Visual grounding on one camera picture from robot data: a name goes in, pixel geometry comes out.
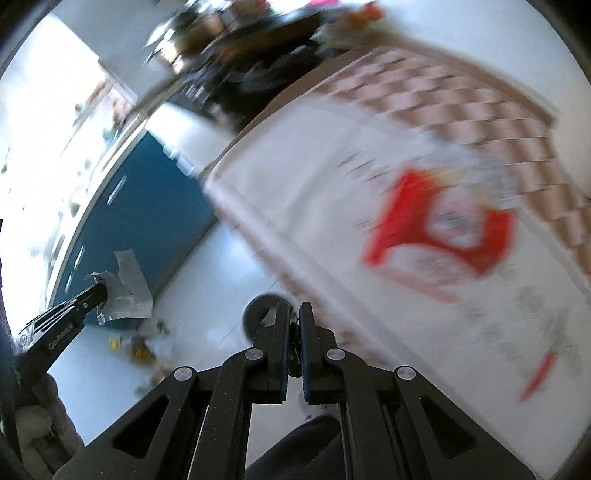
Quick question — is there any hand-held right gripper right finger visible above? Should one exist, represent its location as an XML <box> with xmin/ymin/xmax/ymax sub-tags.
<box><xmin>298</xmin><ymin>301</ymin><xmax>539</xmax><ymax>480</ymax></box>

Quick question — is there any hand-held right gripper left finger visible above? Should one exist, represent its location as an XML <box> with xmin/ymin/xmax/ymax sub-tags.
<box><xmin>55</xmin><ymin>301</ymin><xmax>293</xmax><ymax>480</ymax></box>

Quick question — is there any black gas stove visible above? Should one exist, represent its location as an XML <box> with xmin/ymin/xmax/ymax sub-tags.
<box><xmin>171</xmin><ymin>39</ymin><xmax>325</xmax><ymax>136</ymax></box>

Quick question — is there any black round trash bin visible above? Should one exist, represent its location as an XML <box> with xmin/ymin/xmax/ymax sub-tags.
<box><xmin>242</xmin><ymin>292</ymin><xmax>297</xmax><ymax>345</ymax></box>

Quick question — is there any checkered beige tablecloth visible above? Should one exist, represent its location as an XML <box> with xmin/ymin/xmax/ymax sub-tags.
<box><xmin>202</xmin><ymin>34</ymin><xmax>591</xmax><ymax>464</ymax></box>

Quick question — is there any white torn wrapper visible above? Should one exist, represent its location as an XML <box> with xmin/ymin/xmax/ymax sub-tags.
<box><xmin>87</xmin><ymin>249</ymin><xmax>154</xmax><ymax>325</ymax></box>

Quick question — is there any red chili pepper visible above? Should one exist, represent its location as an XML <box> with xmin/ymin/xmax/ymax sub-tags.
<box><xmin>516</xmin><ymin>347</ymin><xmax>560</xmax><ymax>403</ymax></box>

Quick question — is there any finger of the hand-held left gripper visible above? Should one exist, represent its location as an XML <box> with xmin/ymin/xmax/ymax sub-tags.
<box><xmin>13</xmin><ymin>281</ymin><xmax>110</xmax><ymax>371</ymax></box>
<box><xmin>18</xmin><ymin>296</ymin><xmax>80</xmax><ymax>341</ymax></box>

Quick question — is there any red and white packet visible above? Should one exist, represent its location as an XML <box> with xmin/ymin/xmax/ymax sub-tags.
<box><xmin>359</xmin><ymin>138</ymin><xmax>522</xmax><ymax>302</ymax></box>

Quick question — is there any yellow brown scrap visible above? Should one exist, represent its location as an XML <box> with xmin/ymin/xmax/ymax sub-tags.
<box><xmin>129</xmin><ymin>336</ymin><xmax>156</xmax><ymax>361</ymax></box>

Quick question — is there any small dark scrap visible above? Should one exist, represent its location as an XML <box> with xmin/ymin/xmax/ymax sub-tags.
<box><xmin>287</xmin><ymin>318</ymin><xmax>304</xmax><ymax>380</ymax></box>

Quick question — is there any blue base cabinet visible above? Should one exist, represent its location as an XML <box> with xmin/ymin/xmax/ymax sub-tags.
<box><xmin>46</xmin><ymin>129</ymin><xmax>219</xmax><ymax>326</ymax></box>

